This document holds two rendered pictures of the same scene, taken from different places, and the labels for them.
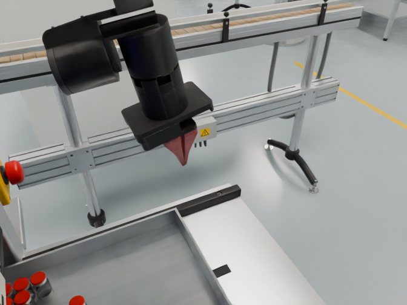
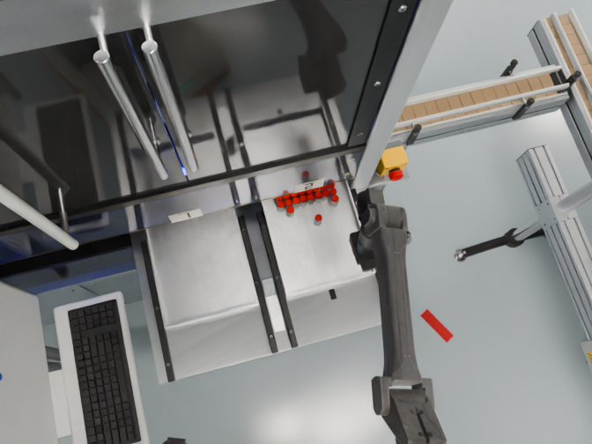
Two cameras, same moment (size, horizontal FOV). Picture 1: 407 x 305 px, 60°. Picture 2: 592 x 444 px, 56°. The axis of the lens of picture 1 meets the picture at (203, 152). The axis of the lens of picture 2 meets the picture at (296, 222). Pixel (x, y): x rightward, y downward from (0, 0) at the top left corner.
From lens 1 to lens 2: 112 cm
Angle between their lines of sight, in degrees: 55
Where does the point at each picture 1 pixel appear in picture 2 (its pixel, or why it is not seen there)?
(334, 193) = not seen: outside the picture
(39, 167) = (533, 175)
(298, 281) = (319, 335)
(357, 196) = not seen: outside the picture
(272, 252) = (339, 328)
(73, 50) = (362, 201)
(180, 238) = (358, 275)
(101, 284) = (335, 229)
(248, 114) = not seen: outside the picture
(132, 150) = (565, 268)
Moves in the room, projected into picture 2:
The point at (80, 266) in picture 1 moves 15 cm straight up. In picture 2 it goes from (348, 218) to (355, 202)
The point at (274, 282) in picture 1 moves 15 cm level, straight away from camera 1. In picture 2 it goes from (320, 321) to (367, 349)
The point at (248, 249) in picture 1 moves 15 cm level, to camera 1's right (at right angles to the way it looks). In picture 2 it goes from (344, 314) to (335, 367)
